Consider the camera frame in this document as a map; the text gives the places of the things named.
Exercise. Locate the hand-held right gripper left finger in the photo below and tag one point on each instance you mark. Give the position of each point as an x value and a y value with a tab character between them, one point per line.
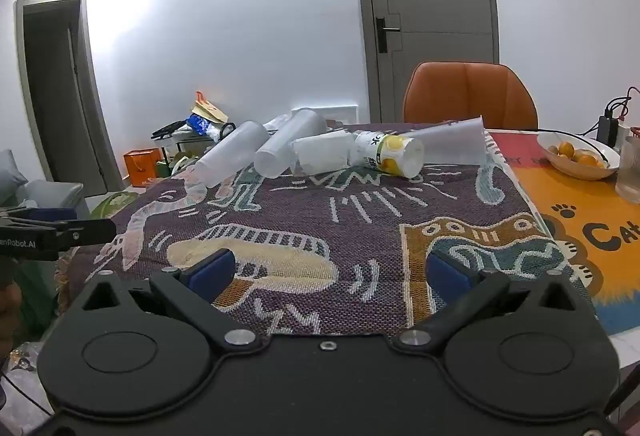
214	272

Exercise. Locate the lemon print paper cup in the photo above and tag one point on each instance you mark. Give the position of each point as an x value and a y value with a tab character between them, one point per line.
390	154

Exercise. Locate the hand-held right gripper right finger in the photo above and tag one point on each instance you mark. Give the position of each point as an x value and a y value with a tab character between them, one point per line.
445	275

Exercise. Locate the green bag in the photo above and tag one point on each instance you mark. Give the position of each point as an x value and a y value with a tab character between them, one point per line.
107	205

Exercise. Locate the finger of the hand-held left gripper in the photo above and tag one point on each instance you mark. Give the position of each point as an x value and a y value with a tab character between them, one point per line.
87	232
35	214

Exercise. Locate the orange leather chair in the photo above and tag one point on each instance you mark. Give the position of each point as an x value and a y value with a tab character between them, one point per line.
467	94

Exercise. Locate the clear drinking glass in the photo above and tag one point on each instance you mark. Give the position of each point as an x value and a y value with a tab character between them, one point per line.
629	174

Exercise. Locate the dark side door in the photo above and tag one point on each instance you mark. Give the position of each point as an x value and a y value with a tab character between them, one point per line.
55	91

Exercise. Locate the short white paper cup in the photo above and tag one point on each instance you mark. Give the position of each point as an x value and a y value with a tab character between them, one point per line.
322	155

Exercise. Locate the beige paper bag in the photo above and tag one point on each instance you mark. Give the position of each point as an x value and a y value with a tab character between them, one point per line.
207	109

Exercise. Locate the white bowl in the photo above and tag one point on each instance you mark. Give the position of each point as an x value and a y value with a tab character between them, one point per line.
575	171

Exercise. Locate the printed woven blanket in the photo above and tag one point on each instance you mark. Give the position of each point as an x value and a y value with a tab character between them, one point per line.
350	236

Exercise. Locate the orange cardboard box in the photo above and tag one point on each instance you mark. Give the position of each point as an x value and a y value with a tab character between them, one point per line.
141	168

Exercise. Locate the tall frosted plastic cup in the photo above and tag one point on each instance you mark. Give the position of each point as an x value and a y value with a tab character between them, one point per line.
227	156
287	144

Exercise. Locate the pile of small oranges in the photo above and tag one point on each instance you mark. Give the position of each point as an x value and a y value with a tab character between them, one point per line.
582	159

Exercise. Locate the black power adapter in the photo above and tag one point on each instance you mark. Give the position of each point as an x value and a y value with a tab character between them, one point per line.
608	129

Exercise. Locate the grey sofa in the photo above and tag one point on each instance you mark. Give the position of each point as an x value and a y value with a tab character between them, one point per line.
35	193

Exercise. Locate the clear plastic cup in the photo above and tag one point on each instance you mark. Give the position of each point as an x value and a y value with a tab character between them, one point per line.
452	141

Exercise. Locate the orange cartoon table mat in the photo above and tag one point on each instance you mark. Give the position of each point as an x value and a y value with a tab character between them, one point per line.
550	193

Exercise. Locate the blue plastic packet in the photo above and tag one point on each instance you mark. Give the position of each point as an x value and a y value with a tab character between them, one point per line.
199	125

